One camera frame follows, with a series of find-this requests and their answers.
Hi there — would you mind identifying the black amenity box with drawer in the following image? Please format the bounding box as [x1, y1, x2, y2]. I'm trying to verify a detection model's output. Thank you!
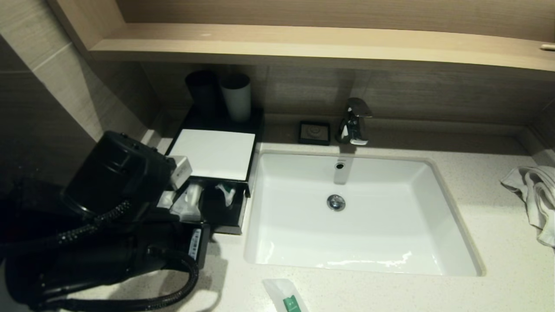
[163, 105, 265, 235]

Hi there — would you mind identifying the white sachet with green print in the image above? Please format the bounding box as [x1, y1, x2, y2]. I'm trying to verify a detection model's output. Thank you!
[215, 183, 237, 208]

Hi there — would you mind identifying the white packet with green label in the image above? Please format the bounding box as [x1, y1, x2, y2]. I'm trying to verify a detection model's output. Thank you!
[263, 278, 309, 312]

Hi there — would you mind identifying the black tapered cup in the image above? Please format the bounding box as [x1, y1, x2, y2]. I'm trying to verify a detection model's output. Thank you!
[185, 70, 220, 116]

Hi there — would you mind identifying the white card sheet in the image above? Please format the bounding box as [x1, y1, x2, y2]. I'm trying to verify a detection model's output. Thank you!
[167, 129, 256, 181]

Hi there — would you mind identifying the grey cup with dark rim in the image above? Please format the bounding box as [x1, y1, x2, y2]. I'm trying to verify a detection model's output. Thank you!
[220, 74, 252, 123]

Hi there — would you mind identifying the black square soap dish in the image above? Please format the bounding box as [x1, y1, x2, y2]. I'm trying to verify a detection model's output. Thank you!
[298, 121, 331, 146]

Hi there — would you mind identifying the round grey soap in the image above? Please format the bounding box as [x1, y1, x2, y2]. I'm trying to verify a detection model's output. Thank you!
[304, 124, 326, 140]

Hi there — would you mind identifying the white ceramic sink basin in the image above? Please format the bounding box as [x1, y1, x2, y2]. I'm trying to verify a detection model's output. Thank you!
[244, 149, 485, 277]

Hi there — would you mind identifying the chrome faucet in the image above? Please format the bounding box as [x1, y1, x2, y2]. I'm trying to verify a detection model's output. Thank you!
[336, 98, 373, 146]

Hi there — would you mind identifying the light wooden shelf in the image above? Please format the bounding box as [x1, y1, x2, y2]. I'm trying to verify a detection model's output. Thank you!
[87, 23, 555, 73]

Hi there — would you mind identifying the white crumpled towel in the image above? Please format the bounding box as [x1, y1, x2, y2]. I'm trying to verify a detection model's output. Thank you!
[499, 166, 555, 248]

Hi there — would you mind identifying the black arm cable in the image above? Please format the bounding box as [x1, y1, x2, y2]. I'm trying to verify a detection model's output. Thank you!
[39, 246, 200, 312]

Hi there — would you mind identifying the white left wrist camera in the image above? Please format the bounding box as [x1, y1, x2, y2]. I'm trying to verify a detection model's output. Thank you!
[167, 155, 193, 191]

